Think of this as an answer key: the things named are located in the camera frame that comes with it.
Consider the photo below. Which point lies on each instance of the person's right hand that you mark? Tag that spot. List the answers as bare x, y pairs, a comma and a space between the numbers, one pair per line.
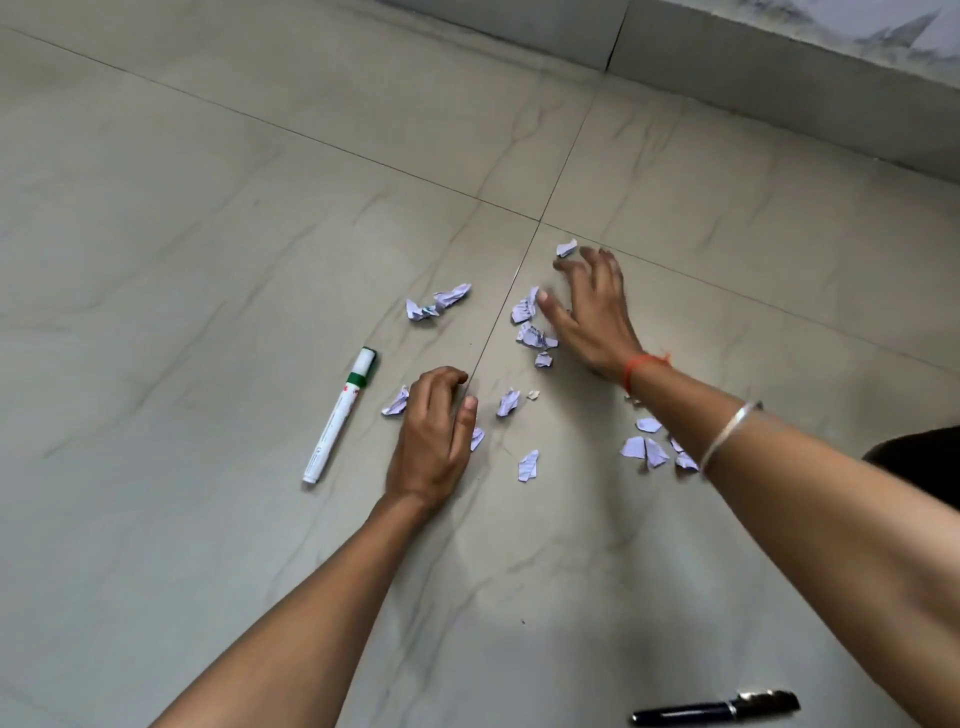
600, 322

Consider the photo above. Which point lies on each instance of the person's left hand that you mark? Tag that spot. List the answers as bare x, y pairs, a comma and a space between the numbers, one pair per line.
427, 450

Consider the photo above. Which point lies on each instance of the person's right thumb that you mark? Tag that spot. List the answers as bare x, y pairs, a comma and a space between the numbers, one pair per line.
555, 309

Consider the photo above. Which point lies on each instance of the person's left thumb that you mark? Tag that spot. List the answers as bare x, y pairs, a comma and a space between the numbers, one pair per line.
466, 424

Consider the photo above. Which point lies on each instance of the person's right forearm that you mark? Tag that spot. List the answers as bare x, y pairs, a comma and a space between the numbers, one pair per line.
825, 525

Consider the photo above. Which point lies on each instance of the person's left forearm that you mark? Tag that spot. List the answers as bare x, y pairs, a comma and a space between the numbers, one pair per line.
300, 637

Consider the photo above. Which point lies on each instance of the red thread wristband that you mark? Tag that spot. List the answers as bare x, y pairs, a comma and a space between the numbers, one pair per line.
637, 363

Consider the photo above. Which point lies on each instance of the white marker with green band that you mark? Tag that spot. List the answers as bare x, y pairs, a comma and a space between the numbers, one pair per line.
337, 420

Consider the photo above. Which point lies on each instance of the scattered torn paper scraps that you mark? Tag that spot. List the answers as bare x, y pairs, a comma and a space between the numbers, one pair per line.
634, 448

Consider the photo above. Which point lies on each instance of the silver metal bangle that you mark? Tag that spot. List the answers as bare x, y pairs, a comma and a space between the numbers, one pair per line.
724, 435

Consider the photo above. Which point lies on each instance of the black pen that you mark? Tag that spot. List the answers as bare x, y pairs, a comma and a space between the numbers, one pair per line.
712, 709

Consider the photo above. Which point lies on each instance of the person's dark clothing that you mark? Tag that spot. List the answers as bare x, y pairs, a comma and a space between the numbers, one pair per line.
922, 465

